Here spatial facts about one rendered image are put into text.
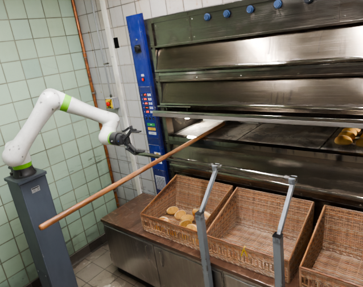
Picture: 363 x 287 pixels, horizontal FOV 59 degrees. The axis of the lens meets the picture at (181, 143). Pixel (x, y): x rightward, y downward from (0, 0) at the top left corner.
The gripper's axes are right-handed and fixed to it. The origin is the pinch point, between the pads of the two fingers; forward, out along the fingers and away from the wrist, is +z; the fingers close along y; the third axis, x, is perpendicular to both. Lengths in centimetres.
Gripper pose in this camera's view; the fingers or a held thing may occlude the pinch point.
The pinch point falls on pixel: (140, 141)
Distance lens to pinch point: 207.4
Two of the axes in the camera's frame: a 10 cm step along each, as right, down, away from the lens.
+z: 7.8, 0.9, -6.2
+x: -6.1, 3.3, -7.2
